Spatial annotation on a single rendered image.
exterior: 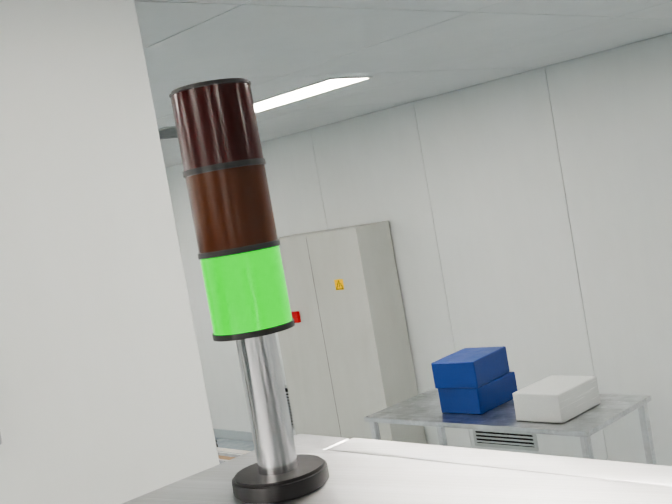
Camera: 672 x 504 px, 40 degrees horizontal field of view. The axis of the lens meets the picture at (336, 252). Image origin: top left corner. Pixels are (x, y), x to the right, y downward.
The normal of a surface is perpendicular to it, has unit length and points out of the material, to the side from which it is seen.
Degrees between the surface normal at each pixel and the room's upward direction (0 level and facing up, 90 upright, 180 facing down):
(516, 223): 90
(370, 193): 90
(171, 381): 90
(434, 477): 0
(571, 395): 90
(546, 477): 0
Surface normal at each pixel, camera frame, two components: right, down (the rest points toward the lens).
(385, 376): 0.69, -0.08
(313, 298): -0.70, 0.16
